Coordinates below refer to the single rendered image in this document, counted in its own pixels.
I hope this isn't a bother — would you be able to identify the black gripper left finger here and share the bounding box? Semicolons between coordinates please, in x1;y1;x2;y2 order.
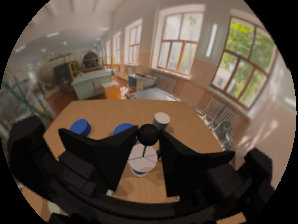
59;125;138;192

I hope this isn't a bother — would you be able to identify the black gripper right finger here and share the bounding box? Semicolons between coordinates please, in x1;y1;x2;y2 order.
158;128;235;197

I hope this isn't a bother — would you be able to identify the glass french press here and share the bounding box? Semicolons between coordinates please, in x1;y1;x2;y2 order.
128;124;161;176

